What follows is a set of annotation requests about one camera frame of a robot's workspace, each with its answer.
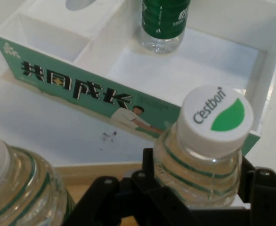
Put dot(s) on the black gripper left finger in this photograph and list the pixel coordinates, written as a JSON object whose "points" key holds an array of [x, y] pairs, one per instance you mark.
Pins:
{"points": [[138, 197]]}

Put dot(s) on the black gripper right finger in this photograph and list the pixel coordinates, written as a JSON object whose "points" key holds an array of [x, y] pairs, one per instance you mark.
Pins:
{"points": [[267, 195]]}

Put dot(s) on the clear water bottle green label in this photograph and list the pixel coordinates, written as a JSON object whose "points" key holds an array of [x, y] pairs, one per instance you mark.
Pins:
{"points": [[218, 113], [22, 188], [164, 18]]}

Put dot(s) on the wooden tray with cream rim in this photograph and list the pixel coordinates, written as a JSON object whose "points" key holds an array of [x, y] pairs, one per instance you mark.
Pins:
{"points": [[86, 175]]}

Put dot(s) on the white and green cardboard box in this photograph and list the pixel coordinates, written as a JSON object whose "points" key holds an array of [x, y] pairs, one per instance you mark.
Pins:
{"points": [[81, 87]]}

